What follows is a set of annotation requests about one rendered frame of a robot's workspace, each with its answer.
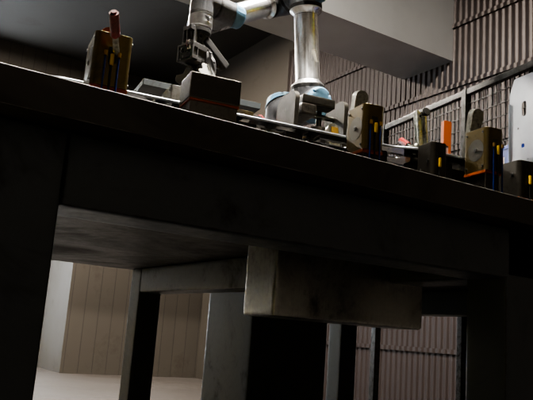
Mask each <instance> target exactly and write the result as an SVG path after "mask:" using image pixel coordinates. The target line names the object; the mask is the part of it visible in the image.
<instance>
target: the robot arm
mask: <svg viewBox="0 0 533 400"><path fill-rule="evenodd" d="M322 2H325V0H247V1H243V2H237V3H234V2H231V1H229V0H190V14H189V20H188V22H187V26H184V27H183V34H182V44H181V45H179V46H178V53H179V51H180V59H179V58H178V53H177V60H176V62H178V63H180V64H184V65H186V66H187V68H186V69H185V71H184V73H183V74H181V75H176V77H175V81H176V82H177V83H178V84H179V85H180V86H181V85H182V80H184V78H185V77H187V75H188V74H189V73H191V71H195V70H197V71H199V72H200V73H204V74H207V75H214V76H215V74H216V71H223V70H225V69H227V67H228V65H229V64H228V62H227V60H226V59H225V58H224V57H223V56H222V54H221V53H220V51H219V50H218V49H217V47H216V46H215V44H214V43H213V42H212V41H211V40H210V37H211V34H212V33H216V32H219V31H221V30H225V29H229V28H234V29H239V28H240V27H241V26H242V25H243V24H246V23H248V22H251V21H256V20H258V19H262V18H264V19H272V18H275V17H282V16H287V15H290V14H291V15H292V16H294V48H295V83H294V84H293V85H292V86H291V90H295V91H298V92H299V94H300V95H302V94H310V95H314V96H317V97H322V98H327V99H331V96H330V95H329V93H328V91H327V90H326V89H325V88H324V84H323V83H322V82H321V81H320V61H319V30H318V16H319V15H320V14H321V13H322ZM288 93H289V92H285V91H284V92H278V93H274V94H272V95H271V96H270V97H269V98H268V99H267V100H266V107H265V111H266V114H265V118H266V119H269V120H273V121H276V116H277V109H278V104H279V102H280V100H281V99H282V97H283V96H284V95H286V94H288Z"/></svg>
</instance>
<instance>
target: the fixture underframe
mask: <svg viewBox="0 0 533 400"><path fill-rule="evenodd" d="M57 216H61V217H71V218H76V219H82V220H87V221H96V222H101V223H107V224H112V225H122V226H128V227H133V228H138V229H147V230H153V231H158V232H164V233H173V234H178V235H183V236H189V237H199V238H204V239H210V240H219V241H224V242H229V243H235V244H245V245H248V256H245V257H238V258H231V259H223V260H210V261H202V262H195V263H181V264H174V265H167V266H159V267H145V268H137V269H133V271H132V284H131V291H130V299H129V306H128V320H127V327H126V335H125V349H124V356H123V364H122V371H121V385H120V392H119V399H118V400H150V396H151V381H152V373H153V365H154V357H155V342H156V334H157V326H158V318H159V303H160V295H161V294H197V293H224V292H245V296H244V307H243V314H245V315H247V316H254V317H270V318H279V319H288V320H296V321H313V322H322V323H330V330H329V345H328V373H327V388H326V400H354V388H355V355H356V338H357V326H364V327H373V328H382V329H413V330H418V329H421V317H422V316H430V317H467V323H466V400H533V234H532V233H525V232H522V231H518V230H514V229H508V228H504V227H500V226H496V225H490V224H486V223H482V222H478V221H471V220H468V219H464V218H460V217H454V216H450V215H446V214H442V213H436V212H432V211H428V210H422V209H417V208H414V207H410V206H403V205H400V204H396V203H392V202H386V201H382V200H378V199H374V198H368V197H363V196H360V195H356V194H349V193H346V192H342V191H338V190H332V189H328V188H324V187H318V186H313V185H310V184H306V183H299V182H295V181H292V180H288V179H281V178H278V177H274V176H270V175H264V174H259V173H256V172H252V171H245V170H241V169H238V168H234V167H227V166H224V165H220V164H216V163H210V162H205V161H202V160H196V159H191V158H187V157H184V156H177V155H173V154H170V153H165V152H159V151H156V150H151V149H148V148H141V147H137V146H134V145H130V144H123V143H119V142H116V141H111V140H105V139H102V138H97V137H91V136H87V135H83V134H80V133H69V134H68V135H67V132H65V131H63V130H62V129H55V128H51V127H47V126H43V125H37V124H33V123H29V122H26V121H19V120H15V119H12V118H8V117H1V116H0V400H33V392H34V386H35V380H36V369H37V362H38V356H39V350H40V339H41V333H42V326H43V320H44V309H45V303H46V297H47V290H48V279H49V273H50V267H51V261H52V249H53V243H54V237H55V230H56V219H57ZM465 285H467V290H441V291H422V289H423V287H437V286H465Z"/></svg>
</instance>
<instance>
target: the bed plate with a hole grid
mask: <svg viewBox="0 0 533 400"><path fill-rule="evenodd" d="M0 116H1V117H8V118H12V119H15V120H19V121H26V122H29V123H33V124H37V125H43V126H47V127H51V128H55V129H62V130H63V131H65V132H67V135H68V134H69V133H80V134H83V135H87V136H91V137H97V138H102V139H105V140H111V141H116V142H119V143H123V144H130V145H134V146H137V147H141V148H148V149H151V150H156V151H159V152H165V153H170V154H173V155H177V156H184V157H187V158H191V159H196V160H202V161H205V162H210V163H216V164H220V165H224V166H227V167H234V168H238V169H241V170H245V171H252V172H256V173H259V174H264V175H270V176H274V177H278V178H281V179H288V180H292V181H295V182H299V183H306V184H310V185H313V186H318V187H324V188H328V189H332V190H338V191H342V192H346V193H349V194H356V195H360V196H363V197H368V198H374V199H378V200H382V201H386V202H392V203H396V204H400V205H403V206H410V207H414V208H417V209H422V210H428V211H432V212H436V213H442V214H446V215H450V216H454V217H460V218H464V219H468V220H471V221H478V222H482V223H486V224H490V225H496V226H500V227H504V228H508V229H514V230H518V231H522V232H525V233H532V234H533V201H532V200H529V199H526V198H521V197H517V196H514V195H510V194H506V193H502V192H499V191H495V190H490V189H487V188H484V187H478V186H475V185H471V184H468V183H463V182H459V181H456V180H453V179H448V178H444V177H441V176H437V175H432V174H428V173H426V172H422V171H417V170H413V169H410V168H407V167H402V166H398V165H395V164H391V163H386V162H383V161H380V160H374V159H371V158H368V157H365V156H359V155H355V154H352V153H349V152H344V151H340V150H337V149H334V148H328V147H325V146H322V145H318V144H313V143H309V142H307V141H303V140H298V139H294V138H291V137H286V136H283V135H279V134H276V133H270V132H267V131H264V130H261V129H255V128H252V127H248V126H246V125H240V124H236V123H233V122H230V121H225V120H221V119H218V118H215V117H209V116H206V115H203V114H199V113H194V112H190V111H187V110H182V109H179V108H175V107H172V106H167V105H164V104H160V103H157V102H151V101H148V100H145V99H142V98H136V97H133V96H129V95H127V94H121V93H117V92H114V91H111V90H106V89H102V88H99V87H93V86H90V85H86V84H84V83H78V82H75V81H71V80H68V79H63V78H60V77H56V76H53V75H47V74H45V73H41V72H38V71H32V70H29V69H26V68H23V67H17V66H14V65H10V64H7V63H2V62H0ZM245 256H248V245H245V244H235V243H229V242H224V241H219V240H210V239H204V238H199V237H189V236H183V235H178V234H173V233H164V232H158V231H153V230H147V229H138V228H133V227H128V226H122V225H112V224H107V223H101V222H96V221H87V220H82V219H76V218H71V217H61V216H57V219H56V230H55V237H54V243H53V249H52V260H57V261H64V262H71V263H83V264H90V265H97V266H103V267H116V268H123V269H129V270H133V269H137V268H145V267H159V266H167V265H174V264H181V263H195V262H202V261H210V260H223V259H231V258H238V257H245Z"/></svg>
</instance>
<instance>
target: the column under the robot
mask: <svg viewBox="0 0 533 400"><path fill-rule="evenodd" d="M244 296H245V292H224V293H210V296H209V314H208V323H207V333H206V342H205V359H204V368H203V377H202V387H201V400H323V396H324V368H325V353H326V339H327V323H322V322H313V321H296V320H288V319H279V318H270V317H254V316H247V315H245V314H243V307H244Z"/></svg>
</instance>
